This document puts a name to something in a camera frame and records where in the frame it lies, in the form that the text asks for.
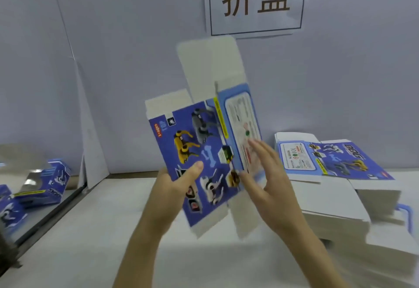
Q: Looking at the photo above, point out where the person's right hand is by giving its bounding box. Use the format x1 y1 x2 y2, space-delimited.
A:
238 138 310 237

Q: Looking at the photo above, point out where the person's left hand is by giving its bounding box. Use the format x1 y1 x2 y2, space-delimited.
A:
139 160 204 237

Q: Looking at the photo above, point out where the stack of boxes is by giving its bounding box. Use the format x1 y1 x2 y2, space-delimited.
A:
274 131 419 288

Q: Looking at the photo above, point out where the blue dog-print cardboard box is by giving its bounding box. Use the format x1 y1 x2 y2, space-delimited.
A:
144 35 268 240

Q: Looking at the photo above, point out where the pile of blue boxes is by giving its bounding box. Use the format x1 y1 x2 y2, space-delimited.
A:
0 143 73 234

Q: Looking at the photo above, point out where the person's left forearm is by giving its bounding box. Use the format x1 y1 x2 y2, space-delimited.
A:
112 222 175 288

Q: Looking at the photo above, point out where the person's right forearm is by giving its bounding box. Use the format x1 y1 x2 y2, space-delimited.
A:
282 219 350 288

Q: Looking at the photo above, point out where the white paper wall sign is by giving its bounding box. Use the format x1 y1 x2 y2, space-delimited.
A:
203 0 309 38

